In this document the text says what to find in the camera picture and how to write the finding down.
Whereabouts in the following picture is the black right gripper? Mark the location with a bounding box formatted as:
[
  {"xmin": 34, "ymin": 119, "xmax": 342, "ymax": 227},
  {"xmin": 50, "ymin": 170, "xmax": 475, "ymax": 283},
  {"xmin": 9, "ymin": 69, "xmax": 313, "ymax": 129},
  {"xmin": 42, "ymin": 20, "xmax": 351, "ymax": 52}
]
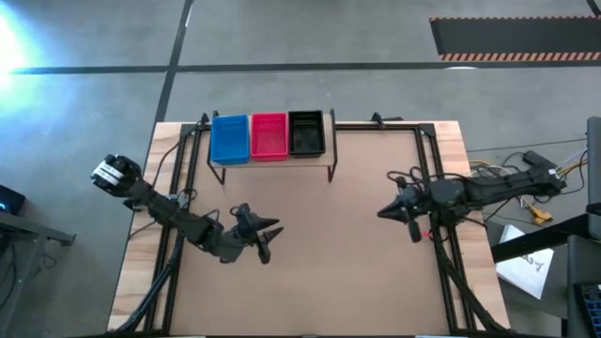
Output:
[{"xmin": 377, "ymin": 182, "xmax": 436, "ymax": 223}]

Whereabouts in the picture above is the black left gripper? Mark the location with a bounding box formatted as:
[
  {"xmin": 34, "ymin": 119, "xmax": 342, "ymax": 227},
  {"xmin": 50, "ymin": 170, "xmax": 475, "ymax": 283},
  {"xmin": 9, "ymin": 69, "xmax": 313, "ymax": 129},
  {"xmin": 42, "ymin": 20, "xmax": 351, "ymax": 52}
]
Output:
[{"xmin": 229, "ymin": 202, "xmax": 285, "ymax": 249}]

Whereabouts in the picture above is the red plastic slotted basket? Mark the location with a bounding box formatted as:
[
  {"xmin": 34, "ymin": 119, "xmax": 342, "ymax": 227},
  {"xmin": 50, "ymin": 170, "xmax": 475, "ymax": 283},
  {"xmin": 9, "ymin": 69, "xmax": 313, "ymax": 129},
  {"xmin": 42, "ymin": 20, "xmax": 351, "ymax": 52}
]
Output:
[{"xmin": 250, "ymin": 112, "xmax": 289, "ymax": 162}]

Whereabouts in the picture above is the blue plastic slotted basket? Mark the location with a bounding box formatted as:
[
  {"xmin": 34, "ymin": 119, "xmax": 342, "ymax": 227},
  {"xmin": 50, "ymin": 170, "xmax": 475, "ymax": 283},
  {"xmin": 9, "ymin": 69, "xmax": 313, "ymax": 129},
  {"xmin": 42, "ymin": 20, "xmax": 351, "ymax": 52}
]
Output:
[{"xmin": 209, "ymin": 114, "xmax": 251, "ymax": 166}]

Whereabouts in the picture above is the black plastic slotted basket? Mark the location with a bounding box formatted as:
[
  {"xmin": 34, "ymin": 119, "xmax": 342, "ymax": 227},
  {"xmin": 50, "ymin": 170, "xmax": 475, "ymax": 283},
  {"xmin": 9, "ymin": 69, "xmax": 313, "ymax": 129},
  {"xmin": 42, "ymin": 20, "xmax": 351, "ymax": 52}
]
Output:
[{"xmin": 287, "ymin": 110, "xmax": 327, "ymax": 159}]

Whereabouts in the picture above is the white paper sheet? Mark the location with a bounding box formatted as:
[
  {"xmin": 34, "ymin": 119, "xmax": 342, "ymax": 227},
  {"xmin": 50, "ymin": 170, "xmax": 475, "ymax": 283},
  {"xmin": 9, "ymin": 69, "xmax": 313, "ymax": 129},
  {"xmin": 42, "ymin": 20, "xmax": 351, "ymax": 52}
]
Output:
[{"xmin": 495, "ymin": 223, "xmax": 555, "ymax": 300}]

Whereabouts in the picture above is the black keyboard desk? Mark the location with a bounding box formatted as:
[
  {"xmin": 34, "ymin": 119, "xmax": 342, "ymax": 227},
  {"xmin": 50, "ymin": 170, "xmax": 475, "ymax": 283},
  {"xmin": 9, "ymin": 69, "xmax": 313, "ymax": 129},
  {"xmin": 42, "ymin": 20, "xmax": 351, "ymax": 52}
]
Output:
[{"xmin": 490, "ymin": 201, "xmax": 601, "ymax": 338}]

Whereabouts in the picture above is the grey monitor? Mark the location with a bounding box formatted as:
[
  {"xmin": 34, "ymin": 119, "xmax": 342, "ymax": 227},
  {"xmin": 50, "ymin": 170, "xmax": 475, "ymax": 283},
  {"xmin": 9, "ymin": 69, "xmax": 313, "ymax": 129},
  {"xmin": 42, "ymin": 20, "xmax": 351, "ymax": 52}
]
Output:
[{"xmin": 586, "ymin": 115, "xmax": 601, "ymax": 213}]

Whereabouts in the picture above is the black mat with hazard stripes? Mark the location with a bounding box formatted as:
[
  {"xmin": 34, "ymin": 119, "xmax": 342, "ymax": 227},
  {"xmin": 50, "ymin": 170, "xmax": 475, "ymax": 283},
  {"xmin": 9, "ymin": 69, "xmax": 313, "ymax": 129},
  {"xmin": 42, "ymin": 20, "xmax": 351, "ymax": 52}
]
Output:
[{"xmin": 429, "ymin": 16, "xmax": 601, "ymax": 62}]

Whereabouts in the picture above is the black computer keyboard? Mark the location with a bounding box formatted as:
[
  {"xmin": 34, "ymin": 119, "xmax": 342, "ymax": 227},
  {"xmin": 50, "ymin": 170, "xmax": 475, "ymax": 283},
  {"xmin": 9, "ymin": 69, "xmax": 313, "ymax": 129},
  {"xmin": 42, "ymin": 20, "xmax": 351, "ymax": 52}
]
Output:
[{"xmin": 575, "ymin": 281, "xmax": 601, "ymax": 338}]

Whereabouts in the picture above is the black device with light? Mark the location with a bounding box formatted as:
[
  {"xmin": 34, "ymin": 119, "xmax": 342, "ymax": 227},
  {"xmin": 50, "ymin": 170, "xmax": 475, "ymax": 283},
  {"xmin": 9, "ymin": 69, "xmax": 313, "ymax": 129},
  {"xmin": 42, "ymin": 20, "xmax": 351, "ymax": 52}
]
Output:
[{"xmin": 0, "ymin": 184, "xmax": 27, "ymax": 216}]

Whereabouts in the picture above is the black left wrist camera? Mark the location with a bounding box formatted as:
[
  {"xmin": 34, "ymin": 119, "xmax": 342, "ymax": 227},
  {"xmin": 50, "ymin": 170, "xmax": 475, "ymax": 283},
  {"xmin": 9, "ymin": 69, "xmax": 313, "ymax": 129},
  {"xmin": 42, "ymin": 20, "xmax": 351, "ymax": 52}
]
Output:
[{"xmin": 255, "ymin": 239, "xmax": 273, "ymax": 266}]

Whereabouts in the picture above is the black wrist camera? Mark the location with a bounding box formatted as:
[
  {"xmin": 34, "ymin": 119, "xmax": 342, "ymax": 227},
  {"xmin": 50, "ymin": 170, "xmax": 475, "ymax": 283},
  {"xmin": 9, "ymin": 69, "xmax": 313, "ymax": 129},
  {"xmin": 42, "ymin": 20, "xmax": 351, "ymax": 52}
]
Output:
[
  {"xmin": 255, "ymin": 239, "xmax": 273, "ymax": 266},
  {"xmin": 406, "ymin": 218, "xmax": 424, "ymax": 244}
]

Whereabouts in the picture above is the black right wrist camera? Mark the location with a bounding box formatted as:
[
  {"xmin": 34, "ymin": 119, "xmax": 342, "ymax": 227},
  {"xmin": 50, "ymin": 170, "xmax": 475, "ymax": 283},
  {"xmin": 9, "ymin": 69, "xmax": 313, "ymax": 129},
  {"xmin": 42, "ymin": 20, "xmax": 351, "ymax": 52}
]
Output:
[{"xmin": 406, "ymin": 218, "xmax": 424, "ymax": 244}]

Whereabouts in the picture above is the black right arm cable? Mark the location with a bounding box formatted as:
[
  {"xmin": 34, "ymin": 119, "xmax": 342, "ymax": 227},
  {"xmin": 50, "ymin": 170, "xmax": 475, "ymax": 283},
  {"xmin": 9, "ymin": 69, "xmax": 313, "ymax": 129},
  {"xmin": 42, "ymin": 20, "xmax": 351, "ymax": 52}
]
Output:
[{"xmin": 386, "ymin": 165, "xmax": 470, "ymax": 190}]

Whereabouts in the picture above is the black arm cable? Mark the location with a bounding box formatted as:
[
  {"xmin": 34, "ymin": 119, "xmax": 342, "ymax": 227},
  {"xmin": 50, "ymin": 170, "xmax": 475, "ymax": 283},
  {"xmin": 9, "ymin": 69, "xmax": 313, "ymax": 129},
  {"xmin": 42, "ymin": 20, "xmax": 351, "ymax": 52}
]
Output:
[
  {"xmin": 386, "ymin": 165, "xmax": 470, "ymax": 190},
  {"xmin": 150, "ymin": 131, "xmax": 199, "ymax": 226}
]

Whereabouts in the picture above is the black aluminium table frame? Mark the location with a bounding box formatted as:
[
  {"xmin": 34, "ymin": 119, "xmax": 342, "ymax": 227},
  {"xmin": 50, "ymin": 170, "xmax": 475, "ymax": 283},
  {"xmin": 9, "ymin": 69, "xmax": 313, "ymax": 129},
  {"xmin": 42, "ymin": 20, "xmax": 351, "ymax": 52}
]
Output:
[{"xmin": 107, "ymin": 112, "xmax": 513, "ymax": 337}]

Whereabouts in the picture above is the black frame clamp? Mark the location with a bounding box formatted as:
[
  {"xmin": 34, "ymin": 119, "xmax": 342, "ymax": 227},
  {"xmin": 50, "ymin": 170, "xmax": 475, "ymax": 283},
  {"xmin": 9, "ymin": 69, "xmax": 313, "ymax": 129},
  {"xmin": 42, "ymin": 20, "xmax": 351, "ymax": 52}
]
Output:
[{"xmin": 370, "ymin": 111, "xmax": 404, "ymax": 129}]

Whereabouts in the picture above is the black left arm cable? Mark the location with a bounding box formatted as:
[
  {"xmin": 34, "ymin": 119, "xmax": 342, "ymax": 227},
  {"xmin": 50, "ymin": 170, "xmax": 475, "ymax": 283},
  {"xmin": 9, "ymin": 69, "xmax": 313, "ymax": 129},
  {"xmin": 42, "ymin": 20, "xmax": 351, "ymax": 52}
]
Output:
[{"xmin": 150, "ymin": 131, "xmax": 199, "ymax": 226}]

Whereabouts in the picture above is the yellow cable connector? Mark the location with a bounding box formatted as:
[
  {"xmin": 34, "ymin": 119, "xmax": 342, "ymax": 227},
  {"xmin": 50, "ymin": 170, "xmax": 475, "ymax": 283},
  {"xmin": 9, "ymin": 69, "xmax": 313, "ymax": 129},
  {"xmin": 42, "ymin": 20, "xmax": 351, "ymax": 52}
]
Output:
[{"xmin": 525, "ymin": 201, "xmax": 554, "ymax": 225}]

